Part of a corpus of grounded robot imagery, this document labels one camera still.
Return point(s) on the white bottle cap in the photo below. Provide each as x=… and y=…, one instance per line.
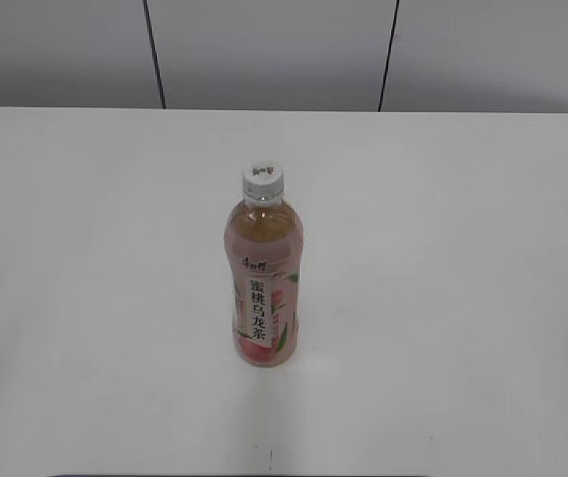
x=263, y=179

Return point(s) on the peach oolong tea bottle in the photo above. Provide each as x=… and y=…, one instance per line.
x=264, y=248

